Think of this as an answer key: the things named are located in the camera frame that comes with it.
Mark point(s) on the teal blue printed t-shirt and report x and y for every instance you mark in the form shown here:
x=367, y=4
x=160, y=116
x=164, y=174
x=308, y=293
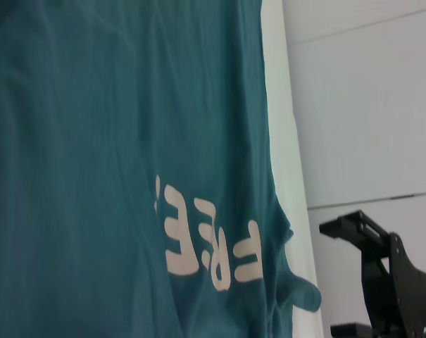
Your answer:
x=93, y=141

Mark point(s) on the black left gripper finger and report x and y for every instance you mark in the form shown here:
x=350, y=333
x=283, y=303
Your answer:
x=360, y=229
x=355, y=331

